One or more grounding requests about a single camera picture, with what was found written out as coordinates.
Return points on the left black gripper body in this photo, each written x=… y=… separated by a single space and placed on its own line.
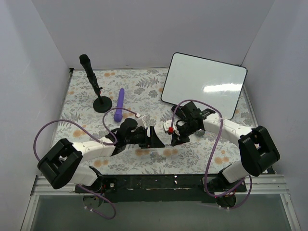
x=147 y=137

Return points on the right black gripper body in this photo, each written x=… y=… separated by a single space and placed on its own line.
x=179 y=131

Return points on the white whiteboard black frame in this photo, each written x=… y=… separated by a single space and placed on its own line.
x=208 y=81

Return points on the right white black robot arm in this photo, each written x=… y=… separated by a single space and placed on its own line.
x=257 y=149

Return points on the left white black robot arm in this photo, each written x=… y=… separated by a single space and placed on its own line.
x=63 y=163

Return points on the black microphone silver head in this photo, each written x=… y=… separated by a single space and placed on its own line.
x=201 y=132

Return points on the purple microphone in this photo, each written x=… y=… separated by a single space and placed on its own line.
x=118 y=113

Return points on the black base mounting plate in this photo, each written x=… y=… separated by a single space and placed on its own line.
x=156 y=188

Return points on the black round microphone stand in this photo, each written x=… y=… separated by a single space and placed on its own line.
x=102 y=104

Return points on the floral patterned table mat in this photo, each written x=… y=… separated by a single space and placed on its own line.
x=143 y=88

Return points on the black microphone on stand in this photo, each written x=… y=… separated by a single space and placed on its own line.
x=86 y=64

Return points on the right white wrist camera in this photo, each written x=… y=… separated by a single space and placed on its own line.
x=169 y=128

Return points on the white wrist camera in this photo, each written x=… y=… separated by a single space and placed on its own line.
x=142 y=120
x=169 y=128

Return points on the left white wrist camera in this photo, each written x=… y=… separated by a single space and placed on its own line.
x=142 y=120

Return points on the aluminium frame rail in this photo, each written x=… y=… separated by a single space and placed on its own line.
x=264 y=184

